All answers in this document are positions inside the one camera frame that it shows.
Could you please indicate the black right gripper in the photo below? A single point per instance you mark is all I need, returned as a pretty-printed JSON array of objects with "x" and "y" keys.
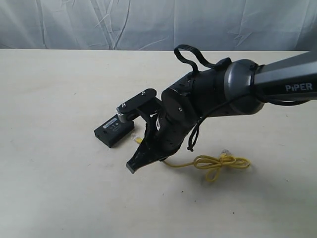
[{"x": 167, "y": 130}]

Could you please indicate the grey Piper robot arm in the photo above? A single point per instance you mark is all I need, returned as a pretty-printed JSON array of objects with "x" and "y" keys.
[{"x": 227, "y": 88}]

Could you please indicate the small black network box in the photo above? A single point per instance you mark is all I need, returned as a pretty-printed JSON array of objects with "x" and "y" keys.
[{"x": 113, "y": 130}]

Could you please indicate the white wrinkled backdrop curtain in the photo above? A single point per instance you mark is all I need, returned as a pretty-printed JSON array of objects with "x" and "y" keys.
[{"x": 210, "y": 25}]

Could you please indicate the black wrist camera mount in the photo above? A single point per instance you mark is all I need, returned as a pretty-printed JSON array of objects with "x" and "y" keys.
[{"x": 145, "y": 103}]

